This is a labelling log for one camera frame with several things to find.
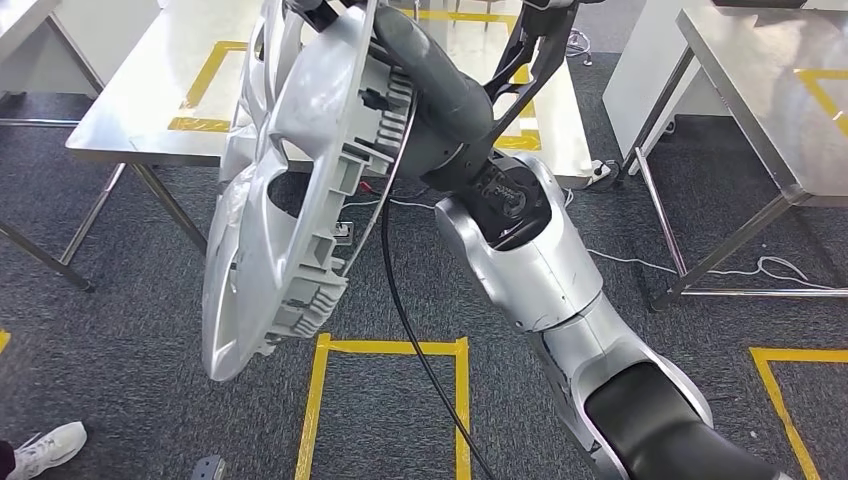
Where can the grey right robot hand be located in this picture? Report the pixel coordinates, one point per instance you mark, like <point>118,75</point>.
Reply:
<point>450,99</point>

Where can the silver wheel cover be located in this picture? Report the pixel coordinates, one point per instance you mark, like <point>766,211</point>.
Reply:
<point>265,265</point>

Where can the steel workbench table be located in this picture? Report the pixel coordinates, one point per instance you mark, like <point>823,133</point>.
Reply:
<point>132,99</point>

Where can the white power strip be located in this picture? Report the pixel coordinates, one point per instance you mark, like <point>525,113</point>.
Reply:
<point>601,170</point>

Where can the silver floor socket box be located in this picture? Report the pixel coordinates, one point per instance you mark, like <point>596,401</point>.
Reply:
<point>344,233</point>

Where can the white cabinet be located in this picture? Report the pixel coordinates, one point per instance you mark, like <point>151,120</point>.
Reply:
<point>99,33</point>
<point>636,79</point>

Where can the small yellow table tape rectangle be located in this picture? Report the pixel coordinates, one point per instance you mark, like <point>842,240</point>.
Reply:
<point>202,83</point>

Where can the yellow floor tape square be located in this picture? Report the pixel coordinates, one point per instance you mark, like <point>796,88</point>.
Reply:
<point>314,397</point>
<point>772,391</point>
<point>4,341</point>

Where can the yellow table tape strip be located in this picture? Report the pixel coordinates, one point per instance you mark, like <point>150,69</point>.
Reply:
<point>821,89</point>

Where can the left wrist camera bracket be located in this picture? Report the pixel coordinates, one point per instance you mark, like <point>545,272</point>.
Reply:
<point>208,469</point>

